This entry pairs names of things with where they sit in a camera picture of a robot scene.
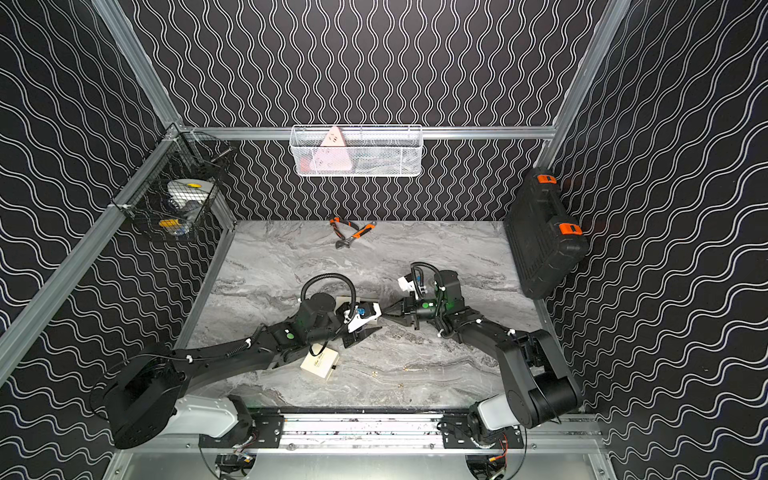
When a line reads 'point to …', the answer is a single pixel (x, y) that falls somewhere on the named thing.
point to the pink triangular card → (332, 154)
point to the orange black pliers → (338, 220)
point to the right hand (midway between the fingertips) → (382, 314)
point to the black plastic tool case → (544, 239)
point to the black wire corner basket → (175, 187)
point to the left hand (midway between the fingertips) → (376, 312)
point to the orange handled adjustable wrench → (346, 243)
